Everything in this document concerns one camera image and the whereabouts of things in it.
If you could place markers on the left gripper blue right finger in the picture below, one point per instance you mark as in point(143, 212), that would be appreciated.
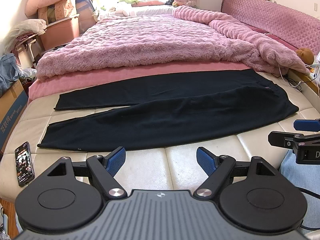
point(218, 169)

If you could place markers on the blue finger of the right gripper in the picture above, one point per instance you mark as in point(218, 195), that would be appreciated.
point(287, 140)
point(307, 125)

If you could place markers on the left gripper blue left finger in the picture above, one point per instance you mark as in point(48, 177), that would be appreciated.
point(102, 170)

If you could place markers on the black pants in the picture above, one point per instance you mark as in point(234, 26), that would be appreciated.
point(167, 110)

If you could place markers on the blue denim clothing pile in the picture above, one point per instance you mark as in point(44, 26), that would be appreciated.
point(10, 72)

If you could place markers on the brown teddy bear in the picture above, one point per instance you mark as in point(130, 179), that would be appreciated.
point(306, 55)

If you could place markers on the black smartphone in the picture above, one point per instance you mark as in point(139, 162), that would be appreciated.
point(24, 165)

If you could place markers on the purple quilted headboard cover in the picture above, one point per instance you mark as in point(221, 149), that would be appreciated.
point(292, 26)

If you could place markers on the pink bed sheet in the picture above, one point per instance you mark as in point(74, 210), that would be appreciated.
point(79, 80)

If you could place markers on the cardboard box with blue print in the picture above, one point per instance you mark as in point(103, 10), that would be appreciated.
point(13, 103)

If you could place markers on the fluffy pink blanket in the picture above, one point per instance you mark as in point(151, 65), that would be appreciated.
point(187, 34)

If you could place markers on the brown plastic storage bin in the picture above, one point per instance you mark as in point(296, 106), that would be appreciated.
point(61, 32)

